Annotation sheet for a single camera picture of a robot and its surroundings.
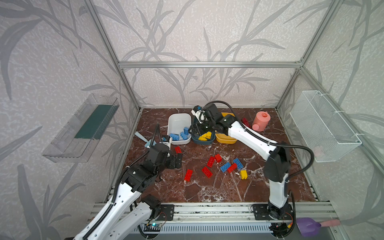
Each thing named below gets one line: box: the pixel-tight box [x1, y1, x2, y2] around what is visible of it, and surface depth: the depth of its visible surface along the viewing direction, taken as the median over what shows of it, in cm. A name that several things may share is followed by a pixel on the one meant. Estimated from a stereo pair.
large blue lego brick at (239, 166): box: [233, 158, 244, 170], surface depth 90 cm
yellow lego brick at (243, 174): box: [239, 170, 248, 180], surface depth 86 cm
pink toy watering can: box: [252, 111, 271, 132], surface depth 103 cm
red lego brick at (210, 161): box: [207, 156, 216, 168], surface depth 91 cm
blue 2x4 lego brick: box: [170, 133, 180, 141], surface depth 101 cm
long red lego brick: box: [184, 169, 194, 182], surface depth 86 cm
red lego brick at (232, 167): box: [227, 163, 238, 173], surface depth 88 cm
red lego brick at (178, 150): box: [174, 146, 183, 154], surface depth 96 cm
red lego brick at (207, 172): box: [201, 166, 213, 178], surface depth 88 cm
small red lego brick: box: [215, 154, 223, 163], surface depth 93 cm
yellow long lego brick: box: [198, 134, 211, 141], surface depth 103 cm
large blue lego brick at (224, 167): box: [220, 162, 231, 173], surface depth 91 cm
